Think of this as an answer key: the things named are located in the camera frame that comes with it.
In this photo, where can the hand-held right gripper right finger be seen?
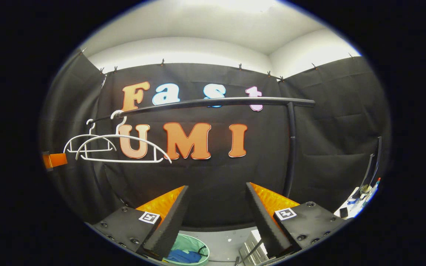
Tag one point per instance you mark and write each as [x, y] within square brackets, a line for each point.
[268, 225]

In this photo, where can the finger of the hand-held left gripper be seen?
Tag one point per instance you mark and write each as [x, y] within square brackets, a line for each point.
[56, 160]

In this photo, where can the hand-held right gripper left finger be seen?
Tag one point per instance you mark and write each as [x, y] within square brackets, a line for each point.
[168, 225]

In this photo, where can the green laundry hamper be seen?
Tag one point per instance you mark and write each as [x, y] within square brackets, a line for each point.
[190, 242]

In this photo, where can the small white clothes hanger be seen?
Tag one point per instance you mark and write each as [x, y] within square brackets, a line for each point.
[87, 150]

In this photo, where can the large white clothes hanger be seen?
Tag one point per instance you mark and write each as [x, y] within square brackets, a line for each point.
[124, 161]

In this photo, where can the black clothes rack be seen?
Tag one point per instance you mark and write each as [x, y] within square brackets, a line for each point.
[235, 101]

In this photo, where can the grey metal case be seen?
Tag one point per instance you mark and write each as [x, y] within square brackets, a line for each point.
[252, 242]

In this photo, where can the black phone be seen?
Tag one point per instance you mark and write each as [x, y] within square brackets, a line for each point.
[343, 212]

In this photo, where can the black backdrop cloth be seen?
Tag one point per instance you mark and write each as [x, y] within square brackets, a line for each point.
[327, 140]

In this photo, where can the black curved stand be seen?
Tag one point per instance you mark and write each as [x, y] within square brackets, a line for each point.
[374, 159]

